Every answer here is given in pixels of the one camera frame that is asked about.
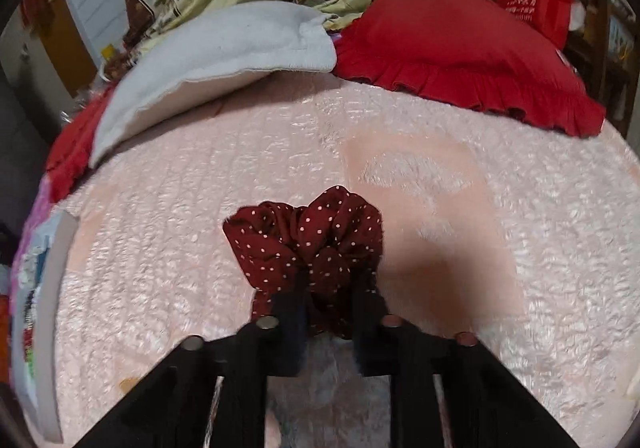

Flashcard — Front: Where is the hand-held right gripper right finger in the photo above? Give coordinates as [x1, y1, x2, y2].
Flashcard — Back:
[351, 277, 579, 448]

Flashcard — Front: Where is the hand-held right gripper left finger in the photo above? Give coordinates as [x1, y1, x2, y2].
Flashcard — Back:
[75, 272, 309, 448]

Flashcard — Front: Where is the dark red dotted scrunchie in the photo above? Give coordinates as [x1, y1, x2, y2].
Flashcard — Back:
[222, 184, 384, 340]

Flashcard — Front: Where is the white tray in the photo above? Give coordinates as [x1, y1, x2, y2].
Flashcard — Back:
[9, 212, 81, 445]

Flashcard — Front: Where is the pink plush blanket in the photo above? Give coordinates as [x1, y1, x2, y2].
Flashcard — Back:
[49, 69, 640, 448]

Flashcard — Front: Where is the red round cushion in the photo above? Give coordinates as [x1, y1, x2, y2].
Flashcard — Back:
[44, 87, 117, 202]

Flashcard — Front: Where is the white pillow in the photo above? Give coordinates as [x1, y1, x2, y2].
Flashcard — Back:
[89, 2, 339, 170]

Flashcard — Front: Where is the red ruffled pillow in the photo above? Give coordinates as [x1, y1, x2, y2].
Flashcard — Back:
[331, 0, 608, 138]

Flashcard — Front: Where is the wooden door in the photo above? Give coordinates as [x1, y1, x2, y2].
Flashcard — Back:
[36, 0, 97, 97]

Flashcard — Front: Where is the red printed shopping bag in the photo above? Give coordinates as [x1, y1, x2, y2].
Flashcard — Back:
[494, 0, 574, 52]

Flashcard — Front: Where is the wooden shelf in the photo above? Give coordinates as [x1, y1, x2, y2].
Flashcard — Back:
[569, 0, 637, 140]

